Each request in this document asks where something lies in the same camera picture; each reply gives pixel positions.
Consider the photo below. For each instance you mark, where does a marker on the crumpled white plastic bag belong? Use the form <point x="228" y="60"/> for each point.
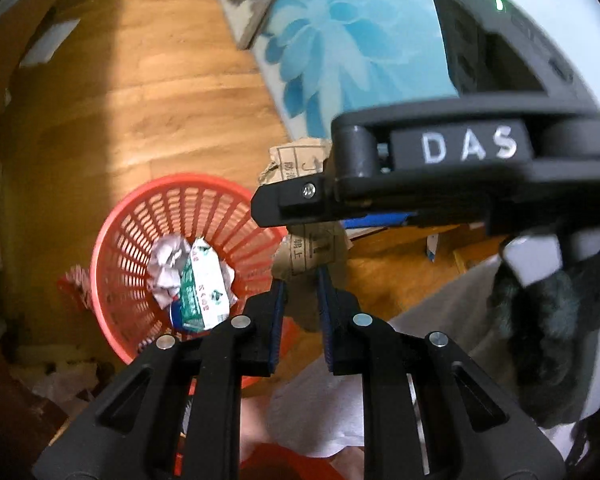
<point x="65" y="382"/>

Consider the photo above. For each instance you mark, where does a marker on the red plastic basket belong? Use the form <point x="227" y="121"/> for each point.
<point x="130" y="220"/>

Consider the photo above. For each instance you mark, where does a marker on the white paper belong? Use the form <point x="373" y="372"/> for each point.
<point x="167" y="265"/>

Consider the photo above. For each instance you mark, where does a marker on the brown cardboard piece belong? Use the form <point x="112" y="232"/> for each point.
<point x="305" y="252"/>

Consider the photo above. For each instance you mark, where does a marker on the white flat board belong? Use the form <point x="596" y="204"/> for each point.
<point x="50" y="42"/>

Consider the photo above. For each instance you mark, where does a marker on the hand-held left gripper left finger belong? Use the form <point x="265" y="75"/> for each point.
<point x="279" y="312"/>

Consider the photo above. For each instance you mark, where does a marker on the red white striped cloth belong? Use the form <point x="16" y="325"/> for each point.
<point x="77" y="285"/>

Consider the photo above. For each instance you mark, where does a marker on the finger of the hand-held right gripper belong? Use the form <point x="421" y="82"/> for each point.
<point x="290" y="200"/>
<point x="380" y="219"/>

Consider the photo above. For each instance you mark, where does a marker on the green white packet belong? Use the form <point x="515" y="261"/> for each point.
<point x="205" y="285"/>

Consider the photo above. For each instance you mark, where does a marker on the blue flower wardrobe door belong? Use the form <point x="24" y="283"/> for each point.
<point x="340" y="35"/>

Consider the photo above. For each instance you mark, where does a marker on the white pink leaf printed blanket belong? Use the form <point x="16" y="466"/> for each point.
<point x="305" y="410"/>

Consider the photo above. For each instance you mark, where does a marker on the small white blue packet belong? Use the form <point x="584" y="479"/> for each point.
<point x="432" y="249"/>

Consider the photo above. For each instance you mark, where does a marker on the person's right forearm black sleeve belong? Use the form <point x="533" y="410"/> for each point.
<point x="545" y="350"/>

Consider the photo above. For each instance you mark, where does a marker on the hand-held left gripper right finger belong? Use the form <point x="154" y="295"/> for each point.
<point x="326" y="312"/>

